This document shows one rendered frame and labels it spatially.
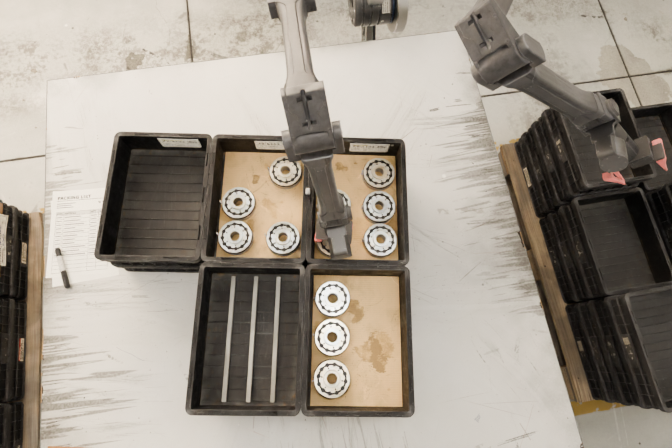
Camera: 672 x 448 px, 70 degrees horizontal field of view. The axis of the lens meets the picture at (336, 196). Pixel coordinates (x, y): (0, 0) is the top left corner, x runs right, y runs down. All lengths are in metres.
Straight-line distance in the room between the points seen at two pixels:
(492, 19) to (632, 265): 1.60
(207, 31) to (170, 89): 1.05
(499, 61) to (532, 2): 2.37
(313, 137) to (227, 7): 2.21
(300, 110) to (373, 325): 0.82
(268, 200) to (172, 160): 0.34
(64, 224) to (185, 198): 0.45
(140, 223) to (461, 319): 1.07
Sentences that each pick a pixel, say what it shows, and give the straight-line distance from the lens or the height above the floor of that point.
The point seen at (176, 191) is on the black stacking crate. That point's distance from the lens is 1.61.
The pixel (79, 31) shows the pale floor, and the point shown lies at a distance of 3.16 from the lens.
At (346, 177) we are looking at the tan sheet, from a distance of 1.57.
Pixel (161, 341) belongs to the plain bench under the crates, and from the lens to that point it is 1.67.
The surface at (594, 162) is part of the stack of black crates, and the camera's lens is 2.26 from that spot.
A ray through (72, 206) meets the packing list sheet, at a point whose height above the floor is 0.70.
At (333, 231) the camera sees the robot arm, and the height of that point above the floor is 1.08.
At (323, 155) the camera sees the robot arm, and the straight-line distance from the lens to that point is 0.91.
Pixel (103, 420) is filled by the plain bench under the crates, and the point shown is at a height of 0.70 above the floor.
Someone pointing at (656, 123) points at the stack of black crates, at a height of 0.27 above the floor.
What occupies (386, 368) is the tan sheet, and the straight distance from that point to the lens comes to 1.48.
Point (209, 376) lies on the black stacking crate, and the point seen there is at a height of 0.83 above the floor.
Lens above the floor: 2.30
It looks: 72 degrees down
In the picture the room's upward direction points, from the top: 6 degrees clockwise
